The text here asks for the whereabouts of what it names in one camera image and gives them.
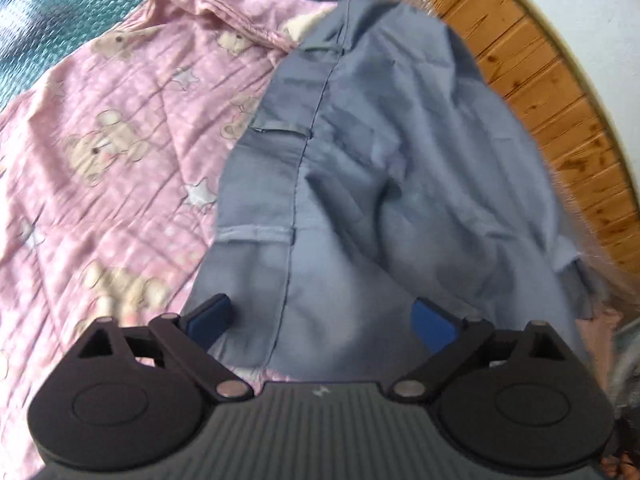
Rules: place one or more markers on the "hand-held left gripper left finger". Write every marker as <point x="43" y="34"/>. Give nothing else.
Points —
<point x="211" y="318"/>

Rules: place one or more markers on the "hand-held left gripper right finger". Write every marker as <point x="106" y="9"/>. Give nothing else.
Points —
<point x="433" y="329"/>

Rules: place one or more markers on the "blue-grey garment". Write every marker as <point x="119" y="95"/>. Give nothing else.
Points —
<point x="400" y="160"/>

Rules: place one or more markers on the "pink teddy bear blanket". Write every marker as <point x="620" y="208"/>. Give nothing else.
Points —
<point x="125" y="110"/>

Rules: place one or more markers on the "clear bubble wrap sheet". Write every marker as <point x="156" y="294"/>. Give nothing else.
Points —
<point x="75" y="10"/>

